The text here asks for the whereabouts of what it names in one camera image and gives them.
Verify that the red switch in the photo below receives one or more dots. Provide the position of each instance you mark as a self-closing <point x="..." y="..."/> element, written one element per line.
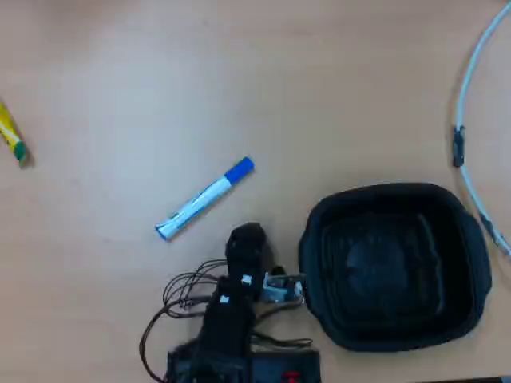
<point x="290" y="377"/>

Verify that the blue white marker pen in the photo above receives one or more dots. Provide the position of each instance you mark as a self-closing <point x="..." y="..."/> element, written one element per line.
<point x="203" y="199"/>

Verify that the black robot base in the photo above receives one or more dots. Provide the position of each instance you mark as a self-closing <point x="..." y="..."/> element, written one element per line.
<point x="275" y="365"/>

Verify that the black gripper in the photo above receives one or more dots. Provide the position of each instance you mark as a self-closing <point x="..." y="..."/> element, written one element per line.
<point x="243" y="263"/>

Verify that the small camera circuit board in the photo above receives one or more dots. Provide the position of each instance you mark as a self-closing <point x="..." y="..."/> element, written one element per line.
<point x="279" y="288"/>

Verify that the yellow green tube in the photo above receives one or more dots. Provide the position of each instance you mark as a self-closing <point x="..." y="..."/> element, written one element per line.
<point x="10" y="135"/>

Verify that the black plastic bowl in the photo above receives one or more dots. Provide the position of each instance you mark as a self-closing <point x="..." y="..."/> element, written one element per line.
<point x="391" y="279"/>

